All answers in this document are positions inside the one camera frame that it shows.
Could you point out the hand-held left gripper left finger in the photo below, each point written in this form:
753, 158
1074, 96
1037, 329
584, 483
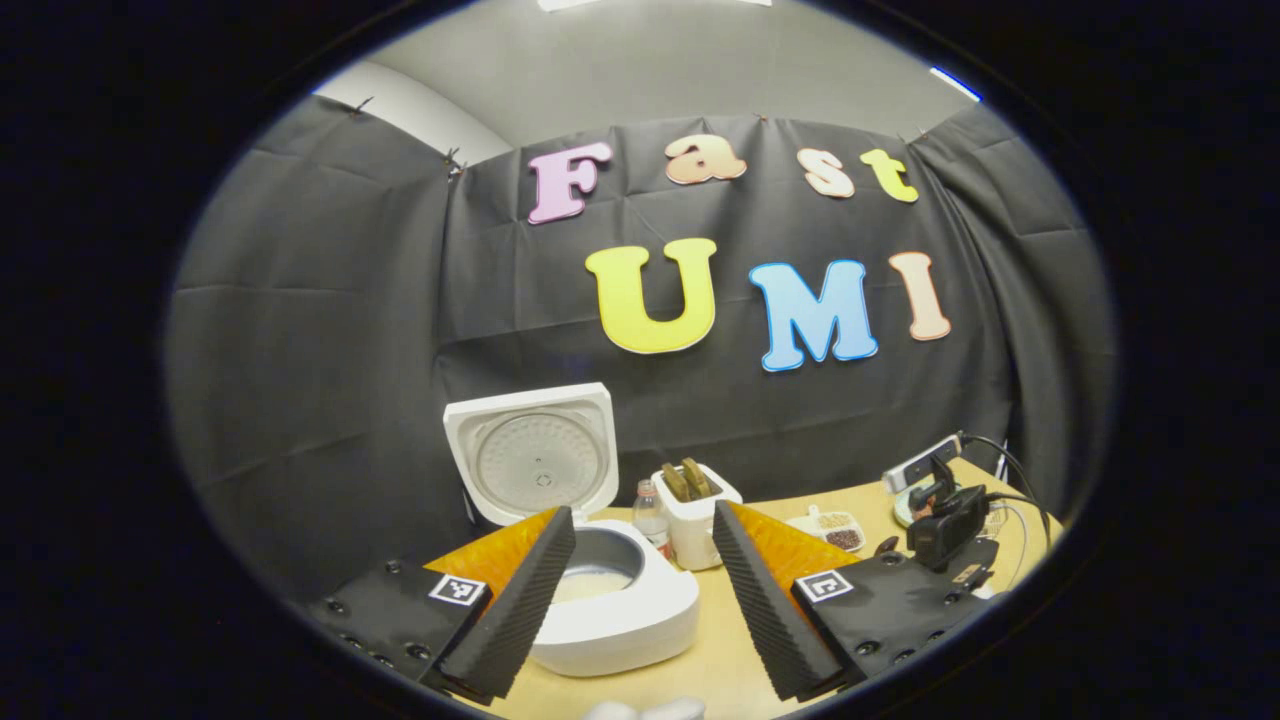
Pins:
520, 620

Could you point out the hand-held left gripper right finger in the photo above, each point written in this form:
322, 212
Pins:
770, 620

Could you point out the brown wooden spoon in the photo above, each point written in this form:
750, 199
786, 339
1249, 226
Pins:
887, 546

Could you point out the white rice cooker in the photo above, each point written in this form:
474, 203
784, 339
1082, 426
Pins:
640, 620

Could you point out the pale green plate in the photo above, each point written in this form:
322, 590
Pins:
903, 508

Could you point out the divided white grain dish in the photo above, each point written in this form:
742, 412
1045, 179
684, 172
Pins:
835, 530

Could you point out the white toaster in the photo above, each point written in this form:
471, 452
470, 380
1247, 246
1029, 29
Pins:
695, 530

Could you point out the small red label bottle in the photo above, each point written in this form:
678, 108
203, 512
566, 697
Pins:
652, 520

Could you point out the brown toast slice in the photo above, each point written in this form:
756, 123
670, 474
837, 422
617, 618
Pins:
697, 477
676, 482

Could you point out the black backdrop cloth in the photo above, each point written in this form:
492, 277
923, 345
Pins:
320, 350

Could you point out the ceiling light panel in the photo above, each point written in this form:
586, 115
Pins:
650, 3
955, 84

